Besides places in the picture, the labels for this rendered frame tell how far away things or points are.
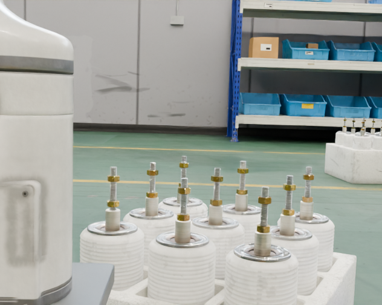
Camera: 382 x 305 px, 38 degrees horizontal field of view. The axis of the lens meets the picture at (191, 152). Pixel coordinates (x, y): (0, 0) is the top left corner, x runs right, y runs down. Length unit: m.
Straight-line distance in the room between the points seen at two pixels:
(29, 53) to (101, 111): 5.59
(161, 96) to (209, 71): 0.58
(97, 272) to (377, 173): 2.67
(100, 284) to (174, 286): 0.29
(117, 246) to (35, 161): 0.41
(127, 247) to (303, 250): 0.25
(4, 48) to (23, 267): 0.15
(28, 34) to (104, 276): 0.21
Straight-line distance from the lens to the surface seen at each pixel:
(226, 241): 0.85
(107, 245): 0.80
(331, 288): 0.86
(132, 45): 5.97
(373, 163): 3.07
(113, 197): 0.83
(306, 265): 0.83
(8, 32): 0.40
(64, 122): 0.42
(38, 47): 0.40
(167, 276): 0.76
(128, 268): 0.82
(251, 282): 0.71
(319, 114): 5.37
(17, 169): 0.40
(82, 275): 0.50
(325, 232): 0.93
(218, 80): 5.94
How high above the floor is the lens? 0.46
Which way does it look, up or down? 6 degrees down
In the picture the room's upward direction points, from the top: 2 degrees clockwise
